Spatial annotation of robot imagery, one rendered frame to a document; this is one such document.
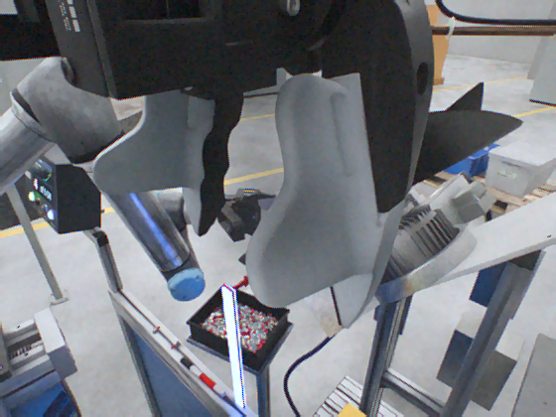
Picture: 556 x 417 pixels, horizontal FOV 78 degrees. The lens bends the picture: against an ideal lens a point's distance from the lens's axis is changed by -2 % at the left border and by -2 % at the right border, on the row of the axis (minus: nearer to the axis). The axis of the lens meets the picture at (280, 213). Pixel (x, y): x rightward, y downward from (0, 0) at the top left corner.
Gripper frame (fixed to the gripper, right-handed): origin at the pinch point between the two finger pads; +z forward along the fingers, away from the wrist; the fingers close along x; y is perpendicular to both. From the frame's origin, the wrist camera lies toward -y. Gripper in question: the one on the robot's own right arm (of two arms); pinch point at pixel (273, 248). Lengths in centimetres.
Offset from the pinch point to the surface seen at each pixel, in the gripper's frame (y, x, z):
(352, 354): -103, -42, 148
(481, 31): -60, -10, -6
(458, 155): -57, -7, 14
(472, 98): -81, -13, 9
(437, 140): -51, -10, 10
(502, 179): -328, -32, 122
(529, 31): -65, -3, -6
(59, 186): -10, -82, 28
